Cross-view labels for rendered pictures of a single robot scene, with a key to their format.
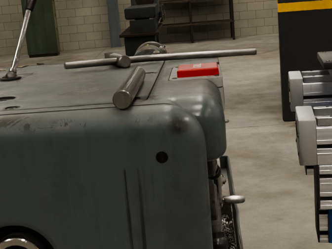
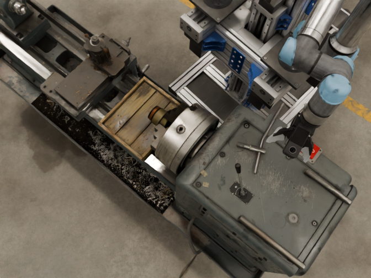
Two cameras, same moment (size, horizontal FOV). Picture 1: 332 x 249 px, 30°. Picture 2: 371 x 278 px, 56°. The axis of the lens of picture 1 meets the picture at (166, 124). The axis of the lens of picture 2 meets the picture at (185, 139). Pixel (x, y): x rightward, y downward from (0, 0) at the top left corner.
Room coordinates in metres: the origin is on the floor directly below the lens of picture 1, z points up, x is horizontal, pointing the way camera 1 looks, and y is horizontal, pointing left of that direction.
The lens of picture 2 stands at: (1.11, 0.59, 2.58)
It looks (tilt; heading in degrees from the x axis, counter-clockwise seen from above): 71 degrees down; 300
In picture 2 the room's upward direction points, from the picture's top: 5 degrees clockwise
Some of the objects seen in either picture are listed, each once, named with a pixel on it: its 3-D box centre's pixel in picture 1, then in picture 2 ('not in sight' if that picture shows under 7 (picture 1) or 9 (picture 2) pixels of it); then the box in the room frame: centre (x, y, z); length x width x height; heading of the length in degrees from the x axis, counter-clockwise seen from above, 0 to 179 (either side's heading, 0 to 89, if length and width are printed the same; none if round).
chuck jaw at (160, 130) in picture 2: not in sight; (159, 140); (1.46, 0.22, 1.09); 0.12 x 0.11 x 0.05; 86
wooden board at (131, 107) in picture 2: not in sight; (143, 117); (1.65, 0.12, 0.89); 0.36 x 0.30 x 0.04; 86
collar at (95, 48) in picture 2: not in sight; (96, 43); (1.99, 0.01, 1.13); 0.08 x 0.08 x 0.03
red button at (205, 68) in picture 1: (197, 72); (309, 149); (0.91, -0.05, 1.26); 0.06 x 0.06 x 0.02; 86
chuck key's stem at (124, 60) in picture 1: (116, 59); (250, 147); (1.11, 0.08, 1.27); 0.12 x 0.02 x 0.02; 19
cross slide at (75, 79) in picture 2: not in sight; (95, 71); (1.99, 0.07, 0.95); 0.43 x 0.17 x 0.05; 86
